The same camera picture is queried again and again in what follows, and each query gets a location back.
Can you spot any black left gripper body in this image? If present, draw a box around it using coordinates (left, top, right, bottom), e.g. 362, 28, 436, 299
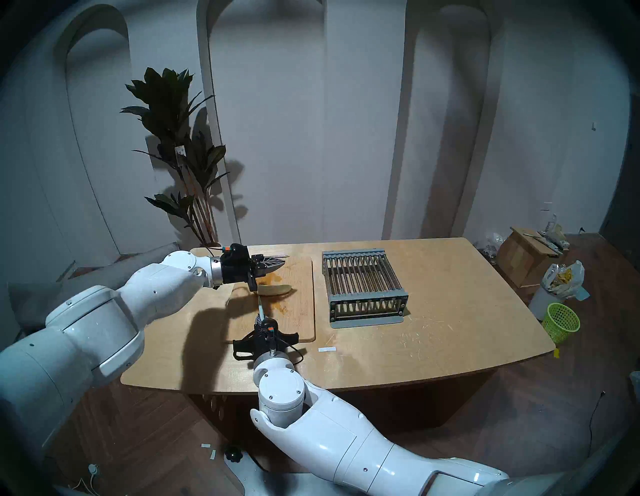
219, 243, 261, 294

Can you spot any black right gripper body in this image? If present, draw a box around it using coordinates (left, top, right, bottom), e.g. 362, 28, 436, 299
232, 317, 301, 361

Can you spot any wooden cutting board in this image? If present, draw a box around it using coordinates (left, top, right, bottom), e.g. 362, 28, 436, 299
225, 256, 317, 345

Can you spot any grey metal dish rack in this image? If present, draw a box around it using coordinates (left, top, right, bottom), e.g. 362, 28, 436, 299
321, 248, 410, 329

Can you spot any tall potted green plant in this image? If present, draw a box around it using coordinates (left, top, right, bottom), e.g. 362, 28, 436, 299
120, 67, 231, 249

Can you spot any clear crumpled plastic bag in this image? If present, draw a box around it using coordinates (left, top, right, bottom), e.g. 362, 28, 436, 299
475, 232, 504, 259

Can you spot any cardboard box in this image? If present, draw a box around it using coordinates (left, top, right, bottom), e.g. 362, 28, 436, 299
495, 226, 556, 289

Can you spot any white waste bin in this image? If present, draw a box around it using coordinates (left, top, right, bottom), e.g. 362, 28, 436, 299
528, 285, 554, 321

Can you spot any crumpled snack bag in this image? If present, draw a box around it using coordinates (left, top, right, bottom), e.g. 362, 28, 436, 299
542, 224, 571, 251

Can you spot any green plastic basket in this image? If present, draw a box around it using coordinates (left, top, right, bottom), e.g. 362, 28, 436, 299
541, 302, 582, 345

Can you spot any white plastic bag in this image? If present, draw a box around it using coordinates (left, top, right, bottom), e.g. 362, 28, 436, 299
540, 260, 586, 300

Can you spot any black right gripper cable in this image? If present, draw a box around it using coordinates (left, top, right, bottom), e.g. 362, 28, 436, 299
277, 337, 307, 366

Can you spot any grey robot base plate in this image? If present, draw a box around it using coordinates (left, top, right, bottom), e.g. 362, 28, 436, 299
223, 447, 351, 496

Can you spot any black floor cable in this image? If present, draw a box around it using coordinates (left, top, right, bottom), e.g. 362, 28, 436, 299
587, 390, 607, 447

